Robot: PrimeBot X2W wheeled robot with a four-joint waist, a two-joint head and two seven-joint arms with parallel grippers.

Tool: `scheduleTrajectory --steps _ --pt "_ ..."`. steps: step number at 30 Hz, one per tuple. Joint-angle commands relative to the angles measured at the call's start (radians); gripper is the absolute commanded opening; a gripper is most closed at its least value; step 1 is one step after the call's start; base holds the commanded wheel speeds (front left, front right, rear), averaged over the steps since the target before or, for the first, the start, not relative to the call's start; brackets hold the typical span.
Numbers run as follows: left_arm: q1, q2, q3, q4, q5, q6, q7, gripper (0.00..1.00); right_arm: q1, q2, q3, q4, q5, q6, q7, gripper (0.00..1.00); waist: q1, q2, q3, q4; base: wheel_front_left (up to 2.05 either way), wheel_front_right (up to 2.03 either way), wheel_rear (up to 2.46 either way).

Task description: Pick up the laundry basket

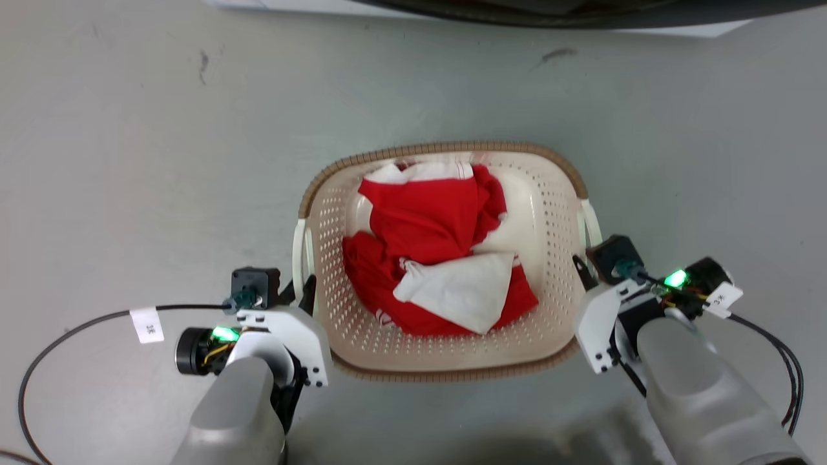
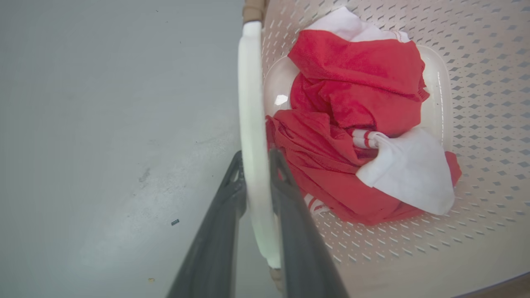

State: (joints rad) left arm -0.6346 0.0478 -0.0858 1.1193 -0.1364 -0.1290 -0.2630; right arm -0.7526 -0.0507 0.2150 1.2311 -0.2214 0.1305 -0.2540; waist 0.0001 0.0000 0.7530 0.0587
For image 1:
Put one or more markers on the red garment with white trim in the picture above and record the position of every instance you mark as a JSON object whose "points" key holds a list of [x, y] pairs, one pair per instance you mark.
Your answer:
{"points": [[426, 219]]}

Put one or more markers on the beige perforated plastic laundry basket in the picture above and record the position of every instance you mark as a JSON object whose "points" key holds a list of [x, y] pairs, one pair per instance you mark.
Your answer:
{"points": [[549, 213]]}

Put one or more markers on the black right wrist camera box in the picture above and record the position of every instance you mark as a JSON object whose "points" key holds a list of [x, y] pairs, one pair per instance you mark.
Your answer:
{"points": [[614, 255]]}

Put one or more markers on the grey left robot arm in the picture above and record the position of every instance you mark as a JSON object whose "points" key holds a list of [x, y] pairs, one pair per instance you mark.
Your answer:
{"points": [[232, 413]]}

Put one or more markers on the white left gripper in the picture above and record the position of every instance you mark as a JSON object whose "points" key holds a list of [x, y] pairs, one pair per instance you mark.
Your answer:
{"points": [[303, 336]]}

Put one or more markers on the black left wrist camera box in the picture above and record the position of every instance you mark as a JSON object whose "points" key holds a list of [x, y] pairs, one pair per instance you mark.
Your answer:
{"points": [[255, 285]]}

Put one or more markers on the white cloth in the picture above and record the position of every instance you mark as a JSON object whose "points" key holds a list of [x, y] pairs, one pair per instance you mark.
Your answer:
{"points": [[462, 287]]}

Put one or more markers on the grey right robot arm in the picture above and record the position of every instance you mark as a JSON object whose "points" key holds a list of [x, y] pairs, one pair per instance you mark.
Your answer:
{"points": [[698, 400]]}

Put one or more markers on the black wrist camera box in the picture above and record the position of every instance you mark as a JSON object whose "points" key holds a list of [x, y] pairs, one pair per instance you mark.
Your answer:
{"points": [[255, 285], [614, 255]]}

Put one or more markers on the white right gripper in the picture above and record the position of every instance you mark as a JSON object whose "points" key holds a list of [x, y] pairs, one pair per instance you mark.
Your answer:
{"points": [[597, 316]]}

